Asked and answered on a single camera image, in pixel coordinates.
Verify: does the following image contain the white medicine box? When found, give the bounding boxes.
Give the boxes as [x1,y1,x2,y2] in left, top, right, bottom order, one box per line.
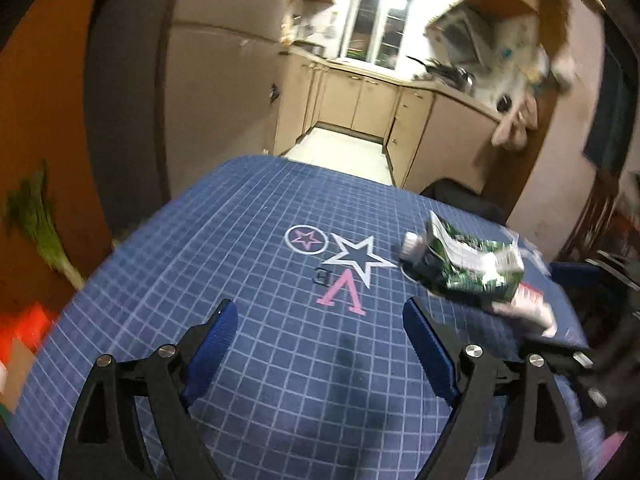
[488,283,558,337]

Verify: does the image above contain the green snack bag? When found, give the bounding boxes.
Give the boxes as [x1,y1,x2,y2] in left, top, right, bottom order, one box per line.
[400,212,525,304]

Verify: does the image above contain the beige kitchen cabinets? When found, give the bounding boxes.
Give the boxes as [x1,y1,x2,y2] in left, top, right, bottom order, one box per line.
[267,48,501,192]

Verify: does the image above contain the kitchen window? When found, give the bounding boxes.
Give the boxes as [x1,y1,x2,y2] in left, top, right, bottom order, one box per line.
[340,0,413,70]

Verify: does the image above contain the red gift bag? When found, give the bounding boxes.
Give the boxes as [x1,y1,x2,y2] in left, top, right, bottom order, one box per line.
[0,302,58,365]

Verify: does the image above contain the dark window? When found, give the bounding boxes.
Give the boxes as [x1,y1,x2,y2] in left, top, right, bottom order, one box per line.
[584,16,639,177]

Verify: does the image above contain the black bag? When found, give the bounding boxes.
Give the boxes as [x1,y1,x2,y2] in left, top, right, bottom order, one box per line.
[420,178,506,226]

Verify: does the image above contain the blue grid tablecloth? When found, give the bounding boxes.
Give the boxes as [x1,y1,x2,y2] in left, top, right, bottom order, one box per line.
[8,154,591,480]

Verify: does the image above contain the green leafy vegetable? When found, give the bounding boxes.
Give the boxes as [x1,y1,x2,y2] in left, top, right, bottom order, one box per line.
[2,160,85,290]

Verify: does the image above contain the range hood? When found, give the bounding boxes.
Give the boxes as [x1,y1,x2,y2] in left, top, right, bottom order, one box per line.
[425,4,495,70]

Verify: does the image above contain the orange wooden cabinet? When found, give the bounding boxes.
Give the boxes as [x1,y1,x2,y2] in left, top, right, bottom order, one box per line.
[0,0,116,311]

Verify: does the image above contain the silver refrigerator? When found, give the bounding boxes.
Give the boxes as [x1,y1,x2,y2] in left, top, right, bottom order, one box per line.
[84,0,290,231]

